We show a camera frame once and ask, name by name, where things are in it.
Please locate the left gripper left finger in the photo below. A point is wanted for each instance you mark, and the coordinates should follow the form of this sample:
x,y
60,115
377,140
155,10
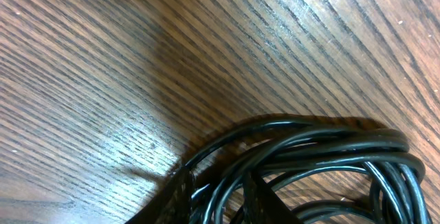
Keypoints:
x,y
170,206

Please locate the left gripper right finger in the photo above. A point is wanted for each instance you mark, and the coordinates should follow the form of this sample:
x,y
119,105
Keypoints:
x,y
262,205

